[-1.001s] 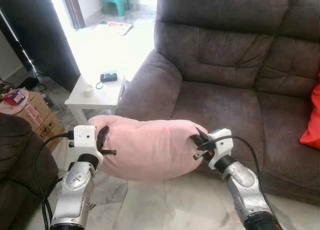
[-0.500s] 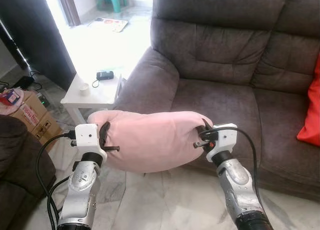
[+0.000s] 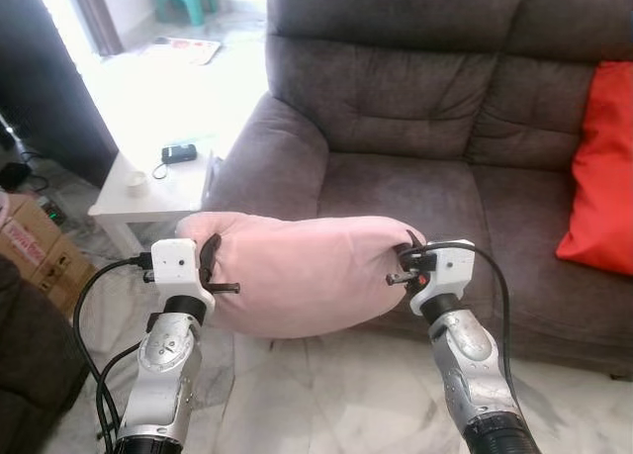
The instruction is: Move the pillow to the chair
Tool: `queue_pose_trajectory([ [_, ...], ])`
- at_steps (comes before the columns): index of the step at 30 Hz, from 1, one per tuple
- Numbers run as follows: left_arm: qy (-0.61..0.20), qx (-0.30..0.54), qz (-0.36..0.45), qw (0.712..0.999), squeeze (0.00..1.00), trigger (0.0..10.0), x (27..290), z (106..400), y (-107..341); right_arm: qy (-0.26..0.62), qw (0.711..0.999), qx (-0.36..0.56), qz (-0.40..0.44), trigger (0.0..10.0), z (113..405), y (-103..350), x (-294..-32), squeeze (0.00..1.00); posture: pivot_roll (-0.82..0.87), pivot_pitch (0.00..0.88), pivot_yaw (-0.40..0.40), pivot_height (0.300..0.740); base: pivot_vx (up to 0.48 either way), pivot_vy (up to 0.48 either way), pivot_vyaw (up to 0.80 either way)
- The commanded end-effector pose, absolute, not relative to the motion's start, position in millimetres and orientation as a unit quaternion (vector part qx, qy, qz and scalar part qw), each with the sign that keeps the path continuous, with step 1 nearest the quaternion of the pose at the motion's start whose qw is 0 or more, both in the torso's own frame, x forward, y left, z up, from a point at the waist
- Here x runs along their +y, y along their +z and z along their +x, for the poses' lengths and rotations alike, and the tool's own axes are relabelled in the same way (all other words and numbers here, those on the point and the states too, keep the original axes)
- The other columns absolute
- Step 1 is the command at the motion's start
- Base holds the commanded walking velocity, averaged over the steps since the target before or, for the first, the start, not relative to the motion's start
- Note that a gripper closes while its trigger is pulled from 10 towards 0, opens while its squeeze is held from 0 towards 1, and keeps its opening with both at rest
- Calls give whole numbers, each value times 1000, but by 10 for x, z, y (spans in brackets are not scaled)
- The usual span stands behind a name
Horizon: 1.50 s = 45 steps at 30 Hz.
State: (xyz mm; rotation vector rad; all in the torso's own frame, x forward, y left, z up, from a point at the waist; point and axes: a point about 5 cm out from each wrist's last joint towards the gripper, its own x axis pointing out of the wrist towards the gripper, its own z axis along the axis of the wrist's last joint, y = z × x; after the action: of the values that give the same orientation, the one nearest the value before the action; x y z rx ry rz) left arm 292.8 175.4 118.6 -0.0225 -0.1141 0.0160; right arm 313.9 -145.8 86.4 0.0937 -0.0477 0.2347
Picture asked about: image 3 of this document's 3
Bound pink fluffy pillow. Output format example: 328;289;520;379
176;212;428;339

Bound red pillow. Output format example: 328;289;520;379
555;60;633;277

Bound white side table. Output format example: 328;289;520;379
87;149;217;259

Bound small white cup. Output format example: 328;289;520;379
125;170;150;198

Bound small black device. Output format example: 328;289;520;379
161;144;198;165

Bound dark brown fabric sofa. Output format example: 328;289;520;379
203;0;633;379

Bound plain cardboard box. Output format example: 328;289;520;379
40;234;96;317

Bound black power strip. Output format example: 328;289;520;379
38;197;70;227

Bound cardboard box with red print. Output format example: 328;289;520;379
0;192;65;282

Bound dark brown armchair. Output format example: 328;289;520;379
0;256;90;454

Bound printed magazine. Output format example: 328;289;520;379
148;36;223;66

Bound dark cabinet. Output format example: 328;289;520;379
0;0;120;188

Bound brown curtain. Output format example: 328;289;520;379
67;0;125;57

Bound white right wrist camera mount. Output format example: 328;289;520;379
408;239;477;317

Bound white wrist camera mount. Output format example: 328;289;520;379
148;238;217;317
408;239;477;317

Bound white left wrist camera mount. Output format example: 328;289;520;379
148;238;217;317

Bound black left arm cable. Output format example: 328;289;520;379
72;254;157;445

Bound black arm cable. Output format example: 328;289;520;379
401;239;515;396
72;254;157;445

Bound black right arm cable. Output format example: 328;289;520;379
401;239;515;396

